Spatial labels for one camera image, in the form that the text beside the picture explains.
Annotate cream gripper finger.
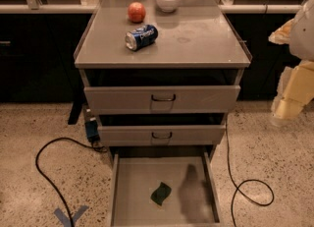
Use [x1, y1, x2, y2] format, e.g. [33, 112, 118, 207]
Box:
[270, 96, 303, 127]
[268, 20, 293, 45]

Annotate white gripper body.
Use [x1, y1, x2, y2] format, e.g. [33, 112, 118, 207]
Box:
[277, 60, 314, 105]

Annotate dark green sponge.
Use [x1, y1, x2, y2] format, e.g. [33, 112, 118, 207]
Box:
[150, 182, 172, 206]

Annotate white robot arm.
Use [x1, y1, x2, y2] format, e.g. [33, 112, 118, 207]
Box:
[269, 0, 314, 127]

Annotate grey middle drawer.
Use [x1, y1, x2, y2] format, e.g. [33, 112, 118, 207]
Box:
[98, 125, 225, 146]

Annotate grey drawer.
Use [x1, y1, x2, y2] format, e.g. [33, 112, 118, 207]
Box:
[84, 85, 240, 115]
[107, 153, 225, 227]
[98, 125, 225, 146]

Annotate grey drawer cabinet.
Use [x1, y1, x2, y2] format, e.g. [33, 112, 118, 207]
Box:
[73, 0, 253, 160]

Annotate grey bottom drawer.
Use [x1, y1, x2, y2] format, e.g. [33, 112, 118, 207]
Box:
[107, 153, 225, 227]

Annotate grey top drawer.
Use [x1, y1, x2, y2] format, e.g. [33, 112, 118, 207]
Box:
[84, 85, 240, 115]

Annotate dark background counter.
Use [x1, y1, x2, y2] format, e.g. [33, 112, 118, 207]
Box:
[0, 13, 299, 102]

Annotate blue Pepsi can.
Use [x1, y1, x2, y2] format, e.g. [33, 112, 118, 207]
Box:
[125, 25, 158, 51]

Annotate red apple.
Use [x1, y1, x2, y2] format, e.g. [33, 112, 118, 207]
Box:
[128, 2, 146, 23]

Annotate blue power adapter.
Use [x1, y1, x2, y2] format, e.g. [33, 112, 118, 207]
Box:
[84, 120, 100, 142]

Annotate blue tape floor mark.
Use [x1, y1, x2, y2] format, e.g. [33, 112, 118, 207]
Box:
[53, 204, 89, 227]

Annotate black cable right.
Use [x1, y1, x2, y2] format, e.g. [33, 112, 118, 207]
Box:
[224, 122, 275, 227]

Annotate black cable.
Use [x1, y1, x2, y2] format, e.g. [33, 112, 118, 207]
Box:
[34, 137, 108, 227]
[224, 122, 275, 227]

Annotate black cable left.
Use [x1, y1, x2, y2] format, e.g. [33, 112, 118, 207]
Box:
[34, 137, 108, 227]

